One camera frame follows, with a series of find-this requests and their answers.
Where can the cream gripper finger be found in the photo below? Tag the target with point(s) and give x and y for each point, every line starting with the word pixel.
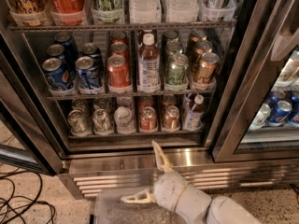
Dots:
pixel 143 196
pixel 163 163

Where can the white cloth-covered gripper body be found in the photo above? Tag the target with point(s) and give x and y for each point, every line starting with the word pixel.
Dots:
pixel 169 188

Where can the green 7up can front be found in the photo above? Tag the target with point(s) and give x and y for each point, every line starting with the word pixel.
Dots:
pixel 79 124

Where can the green 7up can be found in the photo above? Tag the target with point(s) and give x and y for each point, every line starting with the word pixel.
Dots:
pixel 79 124
pixel 81 104

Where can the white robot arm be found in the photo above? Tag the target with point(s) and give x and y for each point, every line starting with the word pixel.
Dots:
pixel 223 210

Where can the orange can bottom shelf front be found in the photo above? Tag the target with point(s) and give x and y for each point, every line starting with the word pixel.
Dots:
pixel 170 121

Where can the red can bottom shelf front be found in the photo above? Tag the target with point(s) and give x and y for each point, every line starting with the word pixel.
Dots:
pixel 148 119

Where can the tea bottle bottom shelf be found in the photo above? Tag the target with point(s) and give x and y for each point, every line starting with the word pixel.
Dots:
pixel 193 112

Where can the steel fridge base grille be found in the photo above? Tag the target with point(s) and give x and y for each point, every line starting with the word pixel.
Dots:
pixel 86 176

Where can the green can middle front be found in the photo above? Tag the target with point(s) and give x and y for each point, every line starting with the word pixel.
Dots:
pixel 176 73

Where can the red coke can middle front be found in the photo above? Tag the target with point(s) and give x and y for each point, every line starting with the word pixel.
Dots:
pixel 119 79

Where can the green 7up can behind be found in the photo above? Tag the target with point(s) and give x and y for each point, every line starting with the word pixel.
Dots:
pixel 81 104

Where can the gold can middle front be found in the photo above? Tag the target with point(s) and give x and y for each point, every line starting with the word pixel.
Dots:
pixel 205 70

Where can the right fridge glass door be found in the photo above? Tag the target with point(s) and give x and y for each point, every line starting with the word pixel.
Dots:
pixel 265 34

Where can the blue pepsi can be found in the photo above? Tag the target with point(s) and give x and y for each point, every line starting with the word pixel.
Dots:
pixel 89 81
pixel 59 80

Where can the blue pepsi can right fridge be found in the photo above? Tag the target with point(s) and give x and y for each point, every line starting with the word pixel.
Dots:
pixel 279 112

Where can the left fridge door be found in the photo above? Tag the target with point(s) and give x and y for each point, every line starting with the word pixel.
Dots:
pixel 35 153

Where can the blue pepsi can front left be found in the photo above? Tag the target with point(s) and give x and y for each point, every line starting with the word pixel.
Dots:
pixel 59 80

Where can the silver can top right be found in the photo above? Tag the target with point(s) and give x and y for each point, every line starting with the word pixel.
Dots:
pixel 219 10

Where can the green la croix can top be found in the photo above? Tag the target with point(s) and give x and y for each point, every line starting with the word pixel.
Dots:
pixel 108 11

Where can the red coca-cola can top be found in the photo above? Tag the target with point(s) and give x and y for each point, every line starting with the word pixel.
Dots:
pixel 69 11

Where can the yellow la croix can top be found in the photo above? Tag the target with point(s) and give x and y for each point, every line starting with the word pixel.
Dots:
pixel 26 3

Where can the clear plastic bin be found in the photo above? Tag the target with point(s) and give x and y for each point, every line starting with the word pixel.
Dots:
pixel 110 209

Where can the brown tea bottle white cap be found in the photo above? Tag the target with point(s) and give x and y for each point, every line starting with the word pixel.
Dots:
pixel 149 65

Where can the clear water bottle top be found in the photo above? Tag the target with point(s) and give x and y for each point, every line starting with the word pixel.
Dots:
pixel 144 11

